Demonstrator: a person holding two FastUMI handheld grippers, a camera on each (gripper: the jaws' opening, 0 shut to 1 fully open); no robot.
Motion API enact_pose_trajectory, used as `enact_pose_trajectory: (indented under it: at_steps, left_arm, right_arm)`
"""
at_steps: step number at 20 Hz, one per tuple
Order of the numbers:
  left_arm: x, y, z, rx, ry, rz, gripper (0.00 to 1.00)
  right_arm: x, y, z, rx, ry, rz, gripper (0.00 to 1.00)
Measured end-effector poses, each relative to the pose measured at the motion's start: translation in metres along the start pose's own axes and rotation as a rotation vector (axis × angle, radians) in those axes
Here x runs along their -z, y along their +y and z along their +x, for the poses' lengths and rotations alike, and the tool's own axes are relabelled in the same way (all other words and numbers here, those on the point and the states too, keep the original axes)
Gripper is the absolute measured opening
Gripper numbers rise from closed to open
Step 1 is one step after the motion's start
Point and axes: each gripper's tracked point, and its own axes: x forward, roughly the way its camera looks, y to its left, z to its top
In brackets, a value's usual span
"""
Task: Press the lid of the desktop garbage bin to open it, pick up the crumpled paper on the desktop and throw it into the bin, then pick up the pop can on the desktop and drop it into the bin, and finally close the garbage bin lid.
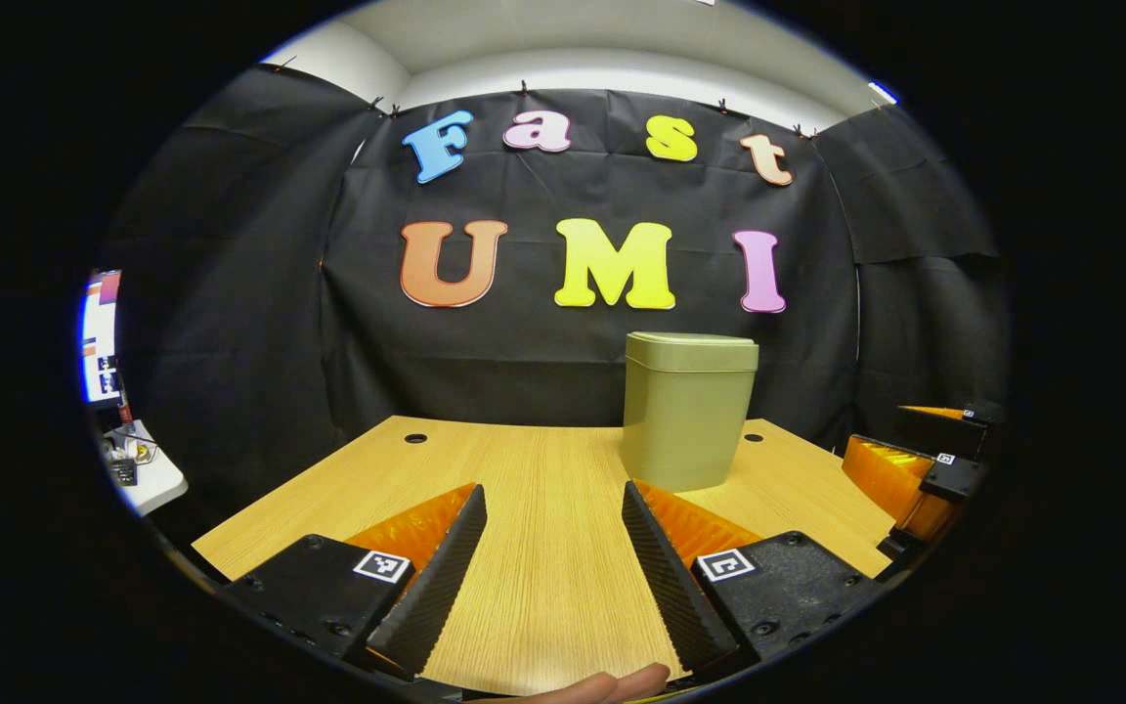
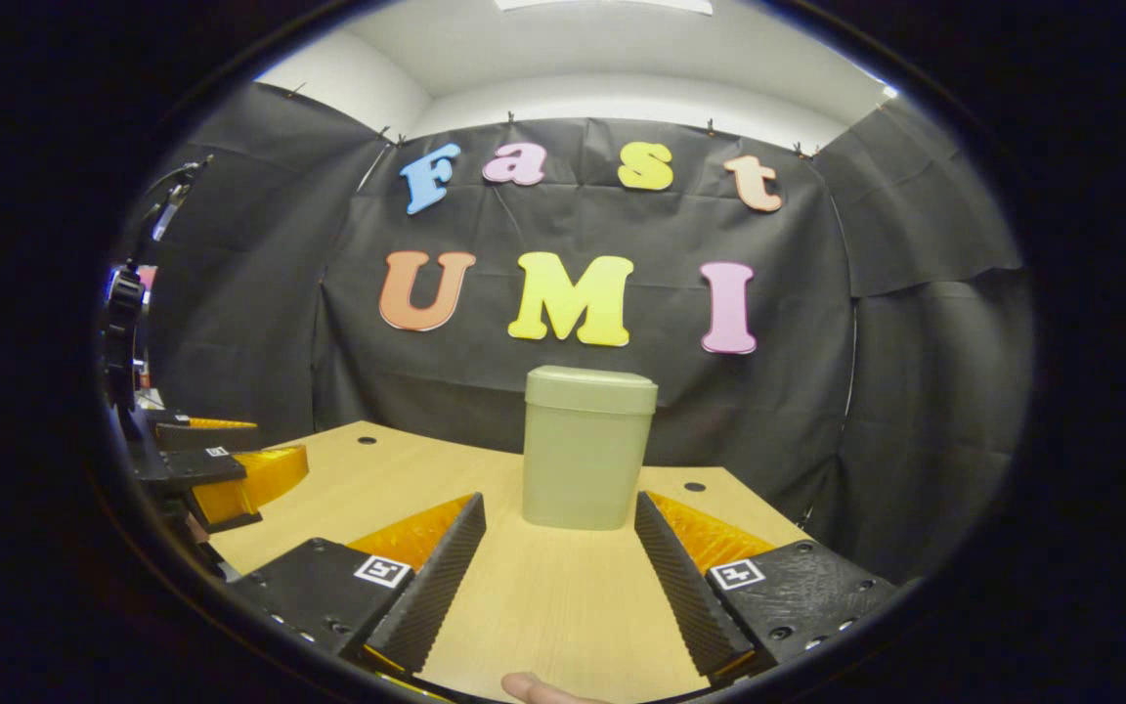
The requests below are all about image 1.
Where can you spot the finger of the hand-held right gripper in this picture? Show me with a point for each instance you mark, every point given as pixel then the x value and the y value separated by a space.
pixel 944 416
pixel 881 469

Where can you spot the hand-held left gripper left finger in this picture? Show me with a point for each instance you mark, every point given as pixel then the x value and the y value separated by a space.
pixel 441 587

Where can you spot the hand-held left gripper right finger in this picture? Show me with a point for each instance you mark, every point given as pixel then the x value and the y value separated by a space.
pixel 671 577

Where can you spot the green desktop garbage bin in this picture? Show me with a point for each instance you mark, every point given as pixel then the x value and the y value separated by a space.
pixel 685 430

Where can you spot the wooden desktop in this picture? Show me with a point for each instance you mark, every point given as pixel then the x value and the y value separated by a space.
pixel 543 489

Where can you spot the black backdrop cloth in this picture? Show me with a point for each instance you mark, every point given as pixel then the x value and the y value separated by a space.
pixel 524 362

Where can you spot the white side table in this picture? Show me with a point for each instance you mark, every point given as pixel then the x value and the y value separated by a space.
pixel 157 484

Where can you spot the ceiling light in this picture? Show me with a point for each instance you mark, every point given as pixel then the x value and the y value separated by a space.
pixel 883 93

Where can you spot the small black device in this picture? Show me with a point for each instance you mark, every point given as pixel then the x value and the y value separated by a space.
pixel 124 472

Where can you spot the computer monitor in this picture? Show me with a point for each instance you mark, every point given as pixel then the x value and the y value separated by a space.
pixel 99 332

